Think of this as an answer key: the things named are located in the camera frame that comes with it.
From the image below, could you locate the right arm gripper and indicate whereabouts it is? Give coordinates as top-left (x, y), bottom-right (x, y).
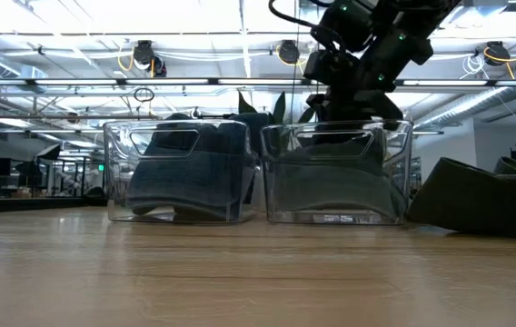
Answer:
top-left (305, 85), bottom-right (405, 154)

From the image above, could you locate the clear plastic bin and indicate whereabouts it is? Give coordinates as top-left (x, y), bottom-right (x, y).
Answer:
top-left (102, 119), bottom-right (262, 224)
top-left (260, 119), bottom-right (414, 227)

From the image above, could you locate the green plant in white pot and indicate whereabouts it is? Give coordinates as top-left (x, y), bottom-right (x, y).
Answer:
top-left (238, 90), bottom-right (318, 126)

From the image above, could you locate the long ceiling light strip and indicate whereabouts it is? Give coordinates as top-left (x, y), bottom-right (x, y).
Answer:
top-left (0, 77), bottom-right (516, 88)

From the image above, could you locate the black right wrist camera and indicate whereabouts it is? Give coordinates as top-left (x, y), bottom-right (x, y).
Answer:
top-left (303, 47), bottom-right (364, 88)

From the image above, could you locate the black ceiling cable reel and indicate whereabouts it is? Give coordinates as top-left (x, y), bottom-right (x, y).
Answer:
top-left (276, 39), bottom-right (303, 65)
top-left (131, 39), bottom-right (168, 78)
top-left (483, 40), bottom-right (512, 67)

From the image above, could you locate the silver ventilation duct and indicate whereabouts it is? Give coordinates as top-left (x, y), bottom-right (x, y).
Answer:
top-left (414, 56), bottom-right (516, 133)

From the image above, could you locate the black aluminium table frame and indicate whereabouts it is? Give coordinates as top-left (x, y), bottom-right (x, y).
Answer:
top-left (0, 197), bottom-right (104, 214)

